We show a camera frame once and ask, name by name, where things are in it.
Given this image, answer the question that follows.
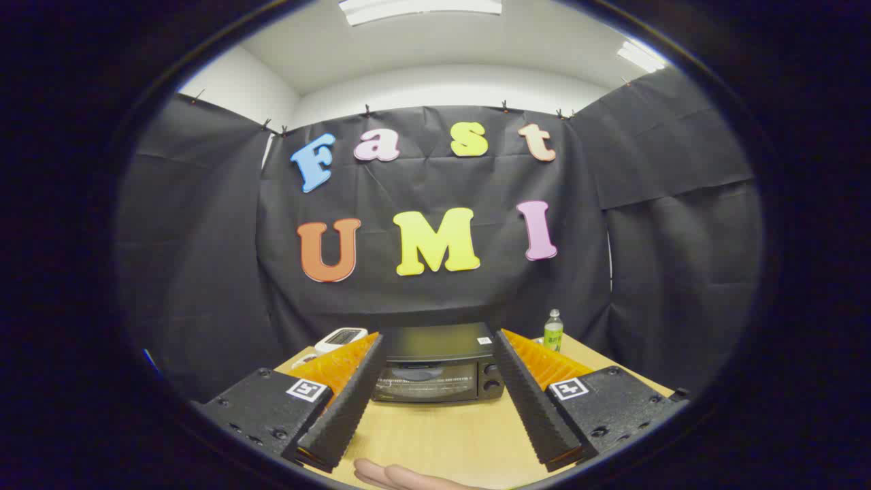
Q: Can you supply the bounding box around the small ceiling light panel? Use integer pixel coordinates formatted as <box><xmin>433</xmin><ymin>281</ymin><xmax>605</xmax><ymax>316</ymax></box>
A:
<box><xmin>617</xmin><ymin>39</ymin><xmax>666</xmax><ymax>74</ymax></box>

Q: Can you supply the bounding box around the black toaster oven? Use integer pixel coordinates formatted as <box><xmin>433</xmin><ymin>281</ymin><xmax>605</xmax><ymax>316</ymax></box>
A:
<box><xmin>371</xmin><ymin>323</ymin><xmax>508</xmax><ymax>404</ymax></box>

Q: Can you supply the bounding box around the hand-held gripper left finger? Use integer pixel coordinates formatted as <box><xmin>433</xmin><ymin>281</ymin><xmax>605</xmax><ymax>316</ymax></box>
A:
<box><xmin>194</xmin><ymin>331</ymin><xmax>389</xmax><ymax>474</ymax></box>

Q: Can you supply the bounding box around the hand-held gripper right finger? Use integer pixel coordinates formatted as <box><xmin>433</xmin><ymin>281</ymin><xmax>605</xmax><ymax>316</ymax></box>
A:
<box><xmin>491</xmin><ymin>329</ymin><xmax>691</xmax><ymax>472</ymax></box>

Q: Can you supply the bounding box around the white pop-up toaster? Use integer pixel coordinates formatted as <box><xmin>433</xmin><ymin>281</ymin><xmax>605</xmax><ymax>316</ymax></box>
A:
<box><xmin>314</xmin><ymin>327</ymin><xmax>368</xmax><ymax>355</ymax></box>

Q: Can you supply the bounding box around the long ceiling light panel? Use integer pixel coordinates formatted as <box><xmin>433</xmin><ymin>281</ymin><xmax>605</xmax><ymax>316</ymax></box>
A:
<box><xmin>338</xmin><ymin>0</ymin><xmax>503</xmax><ymax>27</ymax></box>

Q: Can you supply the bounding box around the green label drink bottle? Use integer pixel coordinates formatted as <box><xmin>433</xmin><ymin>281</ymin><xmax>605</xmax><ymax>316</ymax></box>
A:
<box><xmin>543</xmin><ymin>309</ymin><xmax>564</xmax><ymax>353</ymax></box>

